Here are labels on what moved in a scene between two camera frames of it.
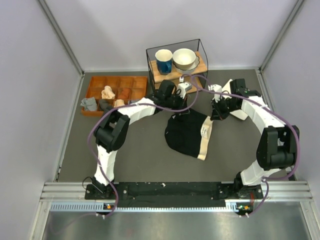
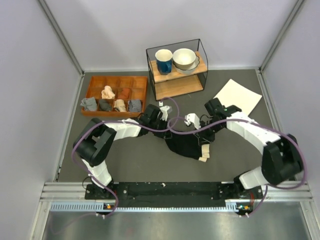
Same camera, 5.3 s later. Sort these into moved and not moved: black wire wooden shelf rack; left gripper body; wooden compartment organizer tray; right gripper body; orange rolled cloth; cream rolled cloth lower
Moved: right gripper body; left gripper body
Not moved: orange rolled cloth; black wire wooden shelf rack; cream rolled cloth lower; wooden compartment organizer tray
